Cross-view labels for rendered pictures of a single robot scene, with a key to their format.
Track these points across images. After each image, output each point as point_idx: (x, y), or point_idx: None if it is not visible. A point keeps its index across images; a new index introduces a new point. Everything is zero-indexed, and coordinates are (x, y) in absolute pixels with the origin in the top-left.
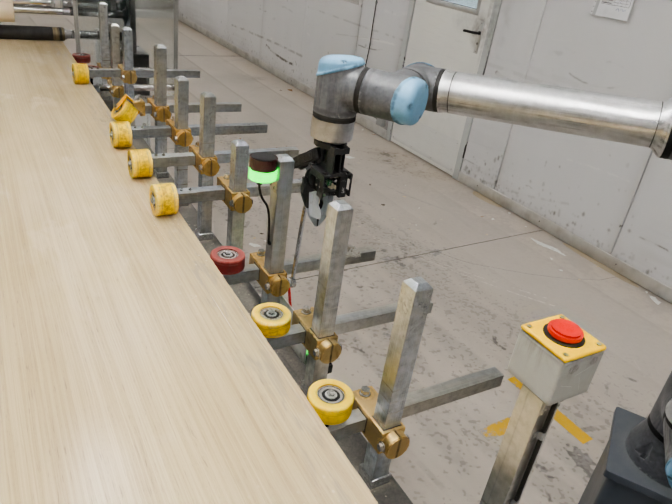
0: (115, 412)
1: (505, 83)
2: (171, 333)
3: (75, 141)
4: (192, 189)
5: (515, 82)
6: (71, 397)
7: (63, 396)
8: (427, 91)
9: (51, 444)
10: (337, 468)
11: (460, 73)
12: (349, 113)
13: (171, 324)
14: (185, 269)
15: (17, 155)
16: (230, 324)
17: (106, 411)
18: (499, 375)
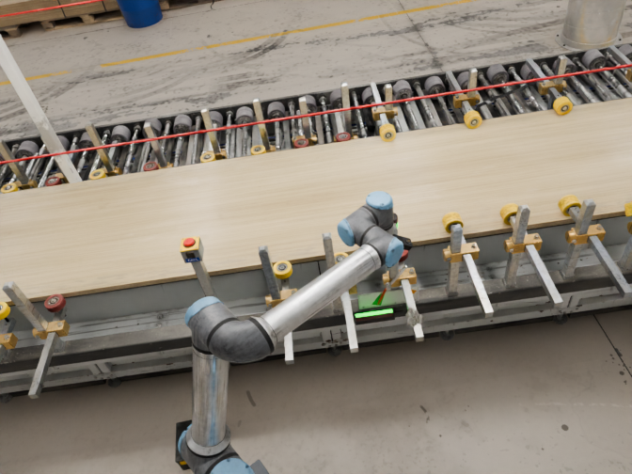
0: (298, 213)
1: (336, 265)
2: (336, 227)
3: (570, 191)
4: None
5: (333, 269)
6: (309, 203)
7: (310, 201)
8: (348, 236)
9: (291, 200)
10: (250, 261)
11: (361, 251)
12: None
13: None
14: None
15: (534, 171)
16: (337, 244)
17: (299, 211)
18: (286, 357)
